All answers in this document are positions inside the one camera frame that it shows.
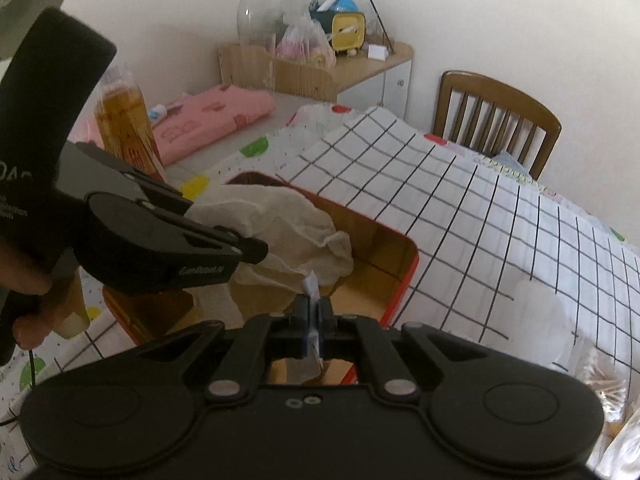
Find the light blue cloth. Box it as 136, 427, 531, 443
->
494, 150, 532, 172

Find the blue round toy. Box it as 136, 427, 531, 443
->
307, 0, 358, 26

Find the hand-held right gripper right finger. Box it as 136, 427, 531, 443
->
316, 297, 493, 397

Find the clear glass dome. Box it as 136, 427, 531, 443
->
236, 0, 281, 53

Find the clear bag of pink things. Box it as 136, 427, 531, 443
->
272, 15, 337, 68

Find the white grid blanket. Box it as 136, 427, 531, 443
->
275, 105, 640, 396

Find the light wooden desktop organizer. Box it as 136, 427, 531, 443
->
217, 42, 338, 103

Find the clear bag of wooden sticks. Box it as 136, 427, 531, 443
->
565, 340, 640, 480

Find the black cable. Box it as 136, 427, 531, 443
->
0, 347, 37, 428

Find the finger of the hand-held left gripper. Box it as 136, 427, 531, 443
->
119, 170, 196, 212
144, 199, 270, 266

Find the pink folded cloth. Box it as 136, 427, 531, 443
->
70, 85, 277, 166

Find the dark teal container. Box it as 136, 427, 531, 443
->
309, 7, 337, 37

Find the brown wooden chair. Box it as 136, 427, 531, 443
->
432, 71, 562, 181

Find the small white tube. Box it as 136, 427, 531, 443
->
147, 102, 186, 123

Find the person's left hand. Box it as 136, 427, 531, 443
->
0, 246, 65, 352

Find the red storage box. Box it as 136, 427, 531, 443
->
102, 170, 421, 386

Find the amber liquid bottle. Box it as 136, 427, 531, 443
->
94, 64, 168, 183

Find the white dotted bedsheet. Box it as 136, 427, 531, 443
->
0, 102, 640, 480

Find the white cloth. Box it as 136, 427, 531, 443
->
187, 182, 356, 383

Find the wooden top white cabinet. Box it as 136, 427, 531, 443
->
320, 40, 415, 121

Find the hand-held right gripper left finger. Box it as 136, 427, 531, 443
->
132, 296, 315, 403

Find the yellow tissue box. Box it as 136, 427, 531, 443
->
330, 11, 367, 58

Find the thin dark stick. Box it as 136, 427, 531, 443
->
366, 0, 397, 54

